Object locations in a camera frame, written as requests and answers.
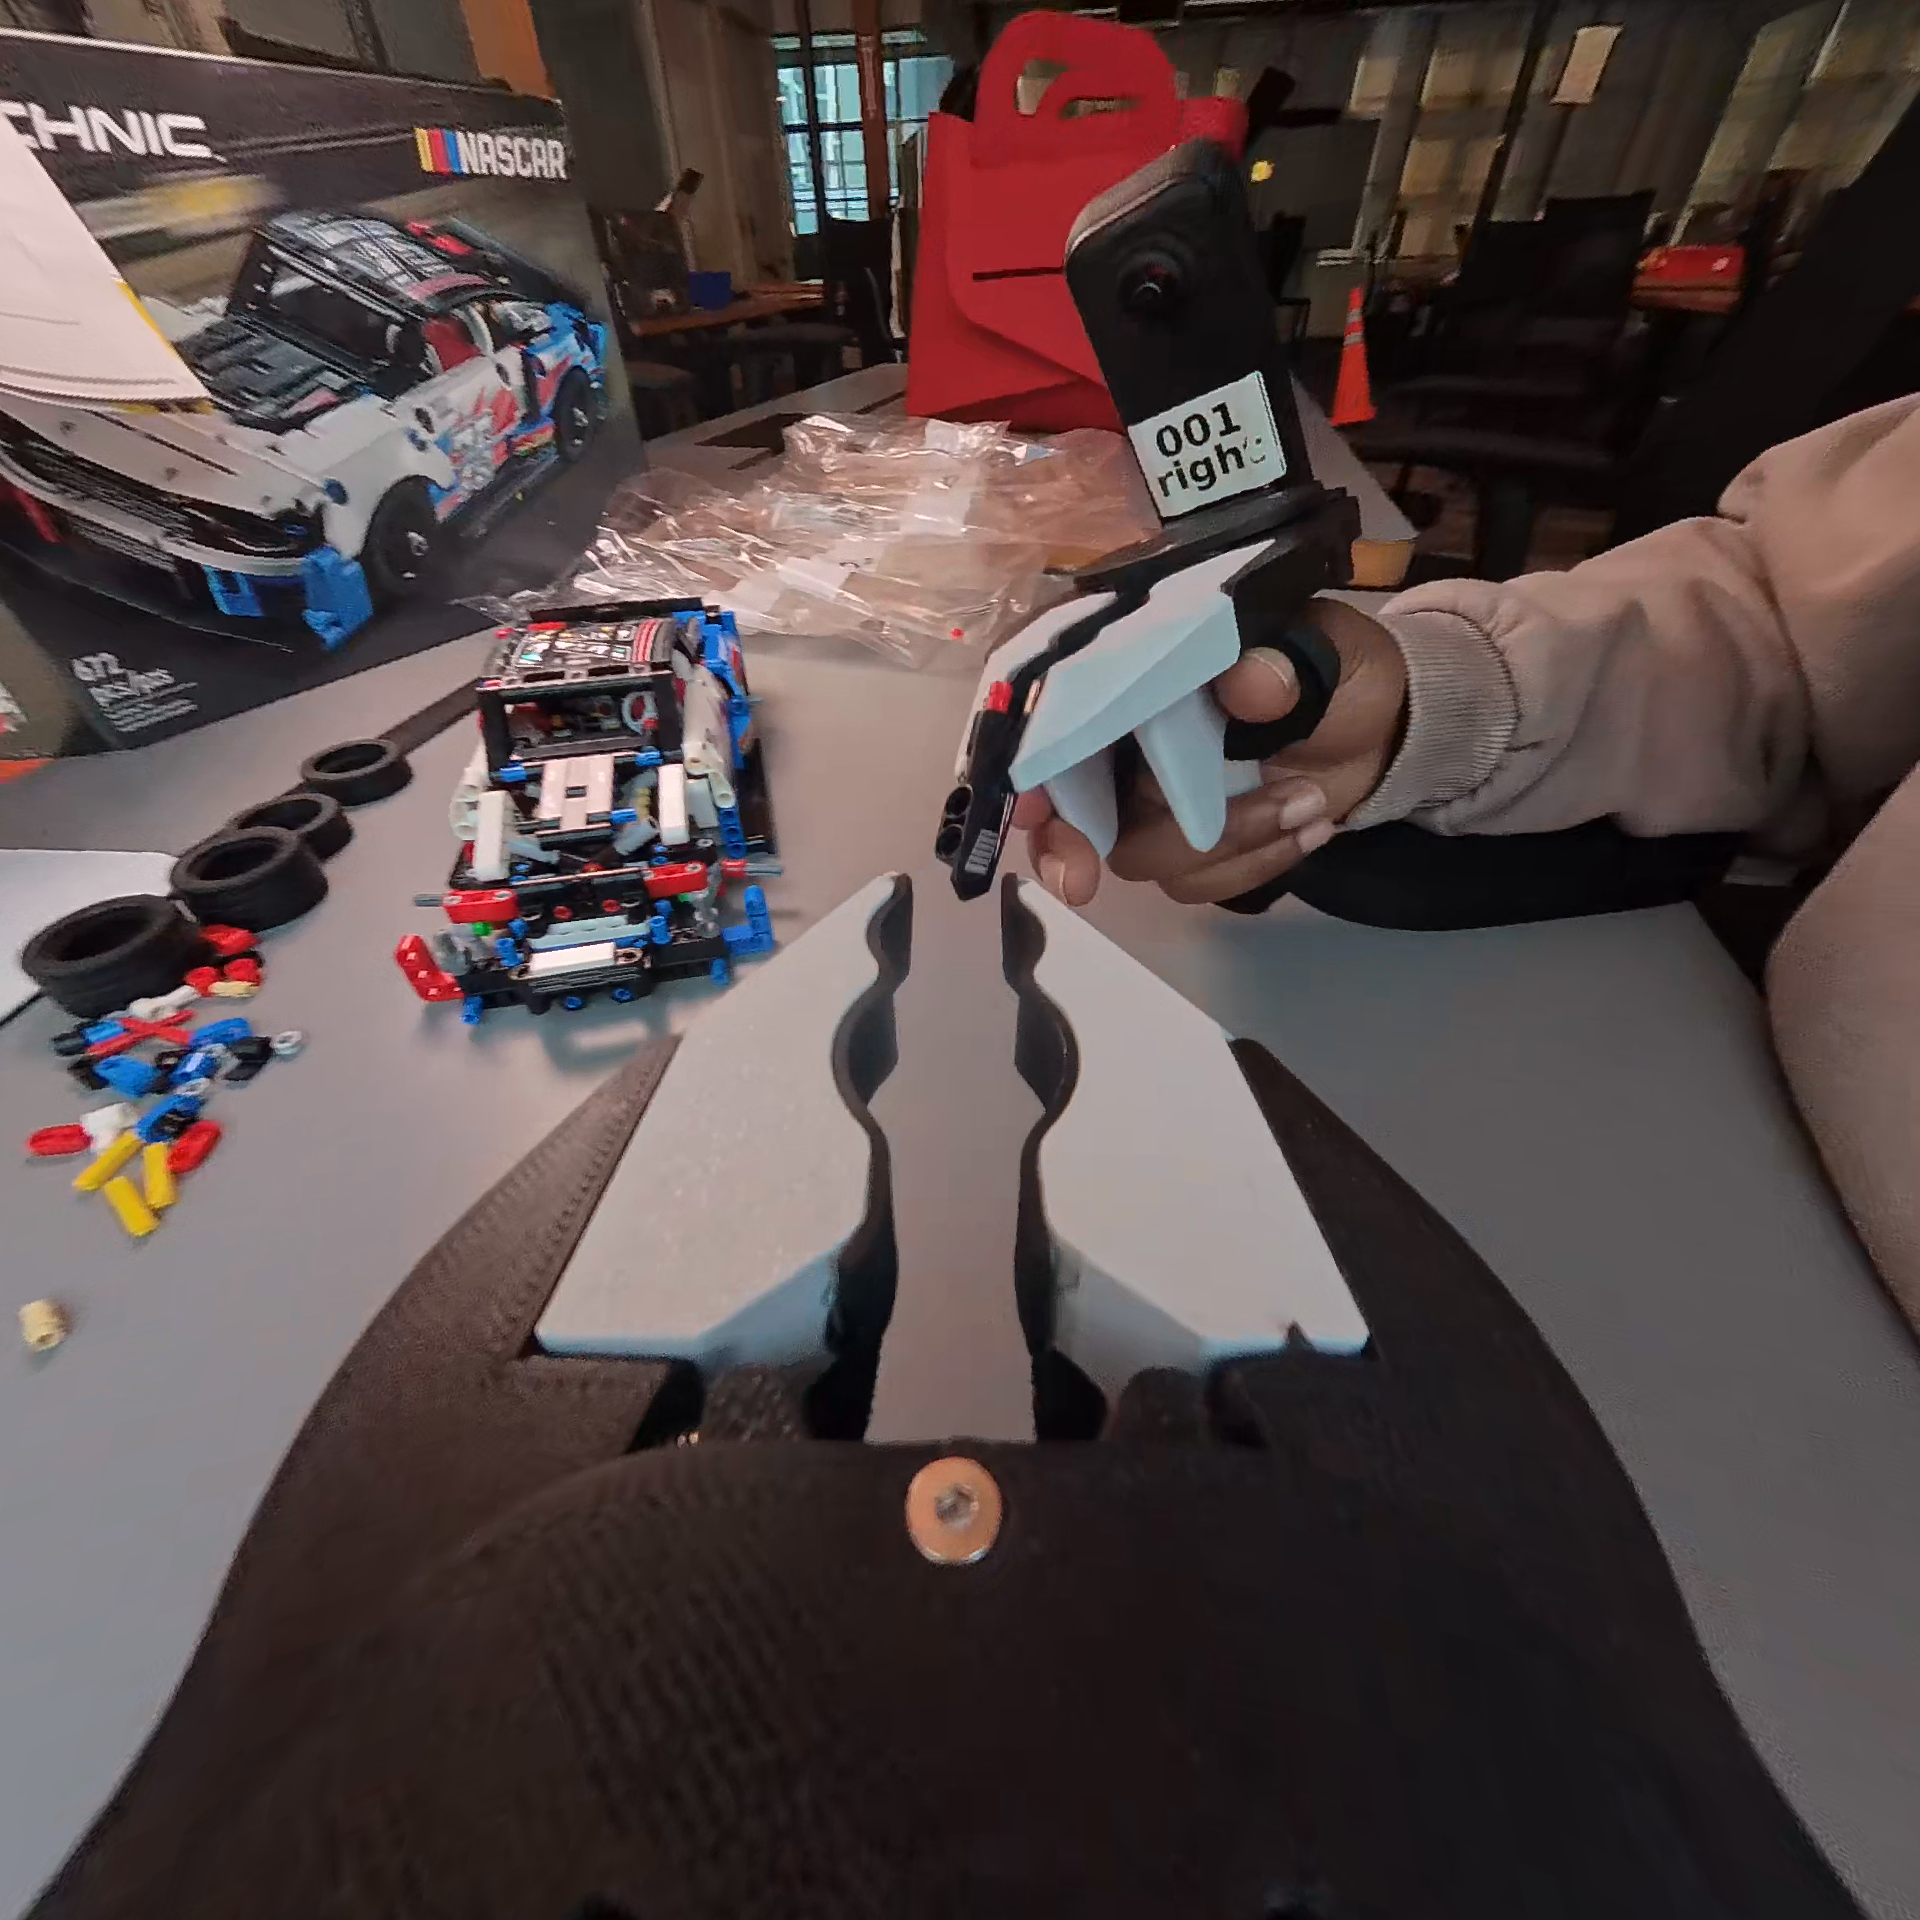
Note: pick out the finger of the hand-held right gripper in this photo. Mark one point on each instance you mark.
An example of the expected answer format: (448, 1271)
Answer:
(1125, 691)
(1050, 646)

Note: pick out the brick toy car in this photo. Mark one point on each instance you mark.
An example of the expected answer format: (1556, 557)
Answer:
(600, 811)

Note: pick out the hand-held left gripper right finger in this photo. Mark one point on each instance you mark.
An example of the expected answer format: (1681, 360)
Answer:
(1184, 1186)

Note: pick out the grey desk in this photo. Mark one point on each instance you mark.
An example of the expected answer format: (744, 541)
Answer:
(1499, 1125)

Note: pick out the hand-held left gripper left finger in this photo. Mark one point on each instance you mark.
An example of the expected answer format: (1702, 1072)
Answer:
(704, 1186)

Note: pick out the black ribbed cloth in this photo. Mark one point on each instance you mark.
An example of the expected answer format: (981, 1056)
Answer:
(1499, 885)

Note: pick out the person's beige sweatshirt torso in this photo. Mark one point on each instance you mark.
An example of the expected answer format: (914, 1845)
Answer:
(1860, 1050)

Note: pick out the red bag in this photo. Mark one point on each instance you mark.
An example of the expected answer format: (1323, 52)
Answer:
(1019, 270)

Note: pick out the person's right hand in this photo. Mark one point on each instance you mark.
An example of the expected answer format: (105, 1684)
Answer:
(1320, 780)

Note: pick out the orange traffic cone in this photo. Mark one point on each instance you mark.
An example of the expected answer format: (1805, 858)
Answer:
(1354, 376)

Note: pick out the black flat strip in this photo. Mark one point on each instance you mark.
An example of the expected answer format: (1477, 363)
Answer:
(441, 716)

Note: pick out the pile of small brick pieces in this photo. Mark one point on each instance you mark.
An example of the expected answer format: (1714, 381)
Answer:
(164, 1072)

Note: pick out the toy car box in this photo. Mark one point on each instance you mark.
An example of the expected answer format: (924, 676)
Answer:
(376, 376)

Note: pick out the yellow brick piece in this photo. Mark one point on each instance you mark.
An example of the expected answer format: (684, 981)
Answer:
(157, 1179)
(132, 1208)
(107, 1164)

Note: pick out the crumpled clear plastic bags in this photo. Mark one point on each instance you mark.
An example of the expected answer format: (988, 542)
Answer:
(825, 510)

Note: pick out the black printed brick panel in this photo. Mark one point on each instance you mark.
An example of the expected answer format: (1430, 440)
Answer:
(982, 840)

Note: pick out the white instruction paper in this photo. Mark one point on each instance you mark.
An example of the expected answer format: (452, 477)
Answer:
(75, 300)

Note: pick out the black office chair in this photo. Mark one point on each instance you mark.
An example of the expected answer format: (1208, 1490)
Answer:
(1515, 346)

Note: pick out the tan brick piece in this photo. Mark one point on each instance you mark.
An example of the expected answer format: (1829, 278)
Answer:
(41, 1324)

